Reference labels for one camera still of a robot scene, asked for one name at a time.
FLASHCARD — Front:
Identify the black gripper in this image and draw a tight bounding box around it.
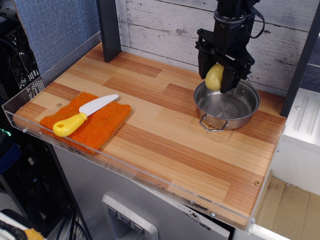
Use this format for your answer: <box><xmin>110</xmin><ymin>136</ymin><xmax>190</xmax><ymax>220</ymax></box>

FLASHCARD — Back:
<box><xmin>195</xmin><ymin>14</ymin><xmax>255</xmax><ymax>94</ymax></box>

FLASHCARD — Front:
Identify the yellow toy potato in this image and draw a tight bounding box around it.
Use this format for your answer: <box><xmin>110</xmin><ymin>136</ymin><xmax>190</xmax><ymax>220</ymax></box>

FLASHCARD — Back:
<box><xmin>205</xmin><ymin>63</ymin><xmax>224</xmax><ymax>91</ymax></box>

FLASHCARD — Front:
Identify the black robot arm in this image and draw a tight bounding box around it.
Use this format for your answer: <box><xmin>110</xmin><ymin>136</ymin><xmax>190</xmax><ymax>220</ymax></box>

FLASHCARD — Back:
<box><xmin>195</xmin><ymin>0</ymin><xmax>265</xmax><ymax>94</ymax></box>

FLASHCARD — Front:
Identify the stainless steel pan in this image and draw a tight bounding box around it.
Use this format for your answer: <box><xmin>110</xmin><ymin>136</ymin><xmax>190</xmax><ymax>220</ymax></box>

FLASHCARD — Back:
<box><xmin>193</xmin><ymin>80</ymin><xmax>261</xmax><ymax>132</ymax></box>

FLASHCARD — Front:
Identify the white toy sink unit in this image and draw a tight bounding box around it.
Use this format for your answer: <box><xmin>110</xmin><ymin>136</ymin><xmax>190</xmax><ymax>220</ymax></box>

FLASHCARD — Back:
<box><xmin>270</xmin><ymin>88</ymin><xmax>320</xmax><ymax>195</ymax></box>

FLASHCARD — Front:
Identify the orange knitted cloth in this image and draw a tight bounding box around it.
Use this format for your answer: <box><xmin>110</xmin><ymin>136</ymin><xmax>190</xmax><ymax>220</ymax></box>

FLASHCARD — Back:
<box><xmin>40</xmin><ymin>92</ymin><xmax>132</xmax><ymax>155</ymax></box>

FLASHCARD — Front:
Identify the clear acrylic table guard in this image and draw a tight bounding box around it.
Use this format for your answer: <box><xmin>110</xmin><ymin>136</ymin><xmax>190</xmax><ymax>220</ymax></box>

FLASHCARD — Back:
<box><xmin>3</xmin><ymin>44</ymin><xmax>286</xmax><ymax>232</ymax></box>

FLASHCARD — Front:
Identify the yellow and white toy knife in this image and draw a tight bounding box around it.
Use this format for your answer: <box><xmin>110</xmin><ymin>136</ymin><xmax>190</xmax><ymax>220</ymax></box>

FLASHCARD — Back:
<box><xmin>52</xmin><ymin>94</ymin><xmax>119</xmax><ymax>137</ymax></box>

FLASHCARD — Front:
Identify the silver toy fridge cabinet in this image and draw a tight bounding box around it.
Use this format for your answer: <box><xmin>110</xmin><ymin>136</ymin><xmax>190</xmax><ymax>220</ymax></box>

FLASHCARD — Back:
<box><xmin>53</xmin><ymin>146</ymin><xmax>235</xmax><ymax>240</ymax></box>

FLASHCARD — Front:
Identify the black plastic crate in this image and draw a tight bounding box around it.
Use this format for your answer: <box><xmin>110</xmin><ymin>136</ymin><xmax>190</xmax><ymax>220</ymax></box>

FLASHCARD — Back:
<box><xmin>1</xmin><ymin>26</ymin><xmax>45</xmax><ymax>99</ymax></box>

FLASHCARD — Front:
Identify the dark grey right post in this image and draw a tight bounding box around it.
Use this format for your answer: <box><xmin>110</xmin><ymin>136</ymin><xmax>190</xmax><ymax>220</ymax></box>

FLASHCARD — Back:
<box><xmin>280</xmin><ymin>4</ymin><xmax>320</xmax><ymax>118</ymax></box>

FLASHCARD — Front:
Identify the dark grey post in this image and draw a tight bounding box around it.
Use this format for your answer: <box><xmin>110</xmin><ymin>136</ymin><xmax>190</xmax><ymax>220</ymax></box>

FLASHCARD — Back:
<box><xmin>280</xmin><ymin>4</ymin><xmax>320</xmax><ymax>118</ymax></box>
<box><xmin>96</xmin><ymin>0</ymin><xmax>122</xmax><ymax>63</ymax></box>

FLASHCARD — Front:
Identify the dark grey left post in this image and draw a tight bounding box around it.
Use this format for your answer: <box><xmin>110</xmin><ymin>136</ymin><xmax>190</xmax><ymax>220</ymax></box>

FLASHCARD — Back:
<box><xmin>96</xmin><ymin>0</ymin><xmax>122</xmax><ymax>63</ymax></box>

